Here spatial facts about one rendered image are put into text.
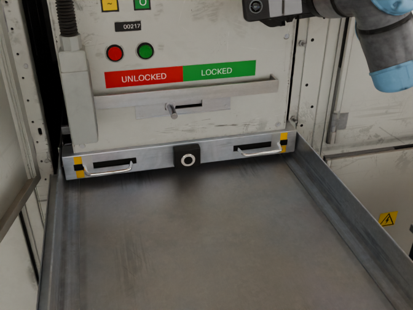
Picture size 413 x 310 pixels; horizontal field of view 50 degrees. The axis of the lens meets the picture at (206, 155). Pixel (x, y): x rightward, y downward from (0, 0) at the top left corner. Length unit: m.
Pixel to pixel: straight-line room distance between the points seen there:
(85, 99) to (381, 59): 0.50
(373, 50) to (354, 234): 0.37
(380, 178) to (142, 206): 0.71
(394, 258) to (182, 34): 0.57
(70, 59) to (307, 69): 0.56
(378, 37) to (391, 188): 0.77
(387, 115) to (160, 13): 0.66
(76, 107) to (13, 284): 0.60
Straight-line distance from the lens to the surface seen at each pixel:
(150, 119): 0.98
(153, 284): 0.79
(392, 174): 1.38
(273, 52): 0.99
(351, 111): 1.19
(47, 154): 1.07
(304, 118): 1.16
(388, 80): 0.73
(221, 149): 1.04
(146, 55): 0.92
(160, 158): 1.02
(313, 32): 1.08
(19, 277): 1.28
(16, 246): 1.21
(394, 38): 0.70
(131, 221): 0.91
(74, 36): 0.82
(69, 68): 0.81
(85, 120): 0.85
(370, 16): 0.69
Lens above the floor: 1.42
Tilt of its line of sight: 31 degrees down
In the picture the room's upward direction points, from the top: straight up
